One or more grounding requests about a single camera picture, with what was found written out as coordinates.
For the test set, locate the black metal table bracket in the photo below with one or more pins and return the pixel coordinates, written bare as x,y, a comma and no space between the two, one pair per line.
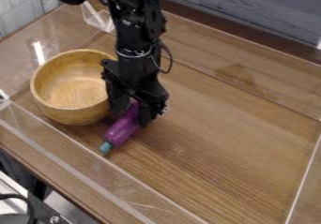
44,215

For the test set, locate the clear acrylic corner bracket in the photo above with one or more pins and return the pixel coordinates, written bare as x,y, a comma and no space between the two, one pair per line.
96,18

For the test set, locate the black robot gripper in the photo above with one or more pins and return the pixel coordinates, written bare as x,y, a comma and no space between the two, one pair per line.
131,79

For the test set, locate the clear acrylic tray wall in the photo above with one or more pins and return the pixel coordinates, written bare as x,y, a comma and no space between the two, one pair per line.
232,157

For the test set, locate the purple toy eggplant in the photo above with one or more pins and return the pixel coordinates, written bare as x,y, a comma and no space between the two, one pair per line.
122,129

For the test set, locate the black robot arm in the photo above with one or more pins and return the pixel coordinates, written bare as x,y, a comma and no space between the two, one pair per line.
139,25

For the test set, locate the brown wooden bowl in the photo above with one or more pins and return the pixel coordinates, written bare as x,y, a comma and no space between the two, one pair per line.
68,89

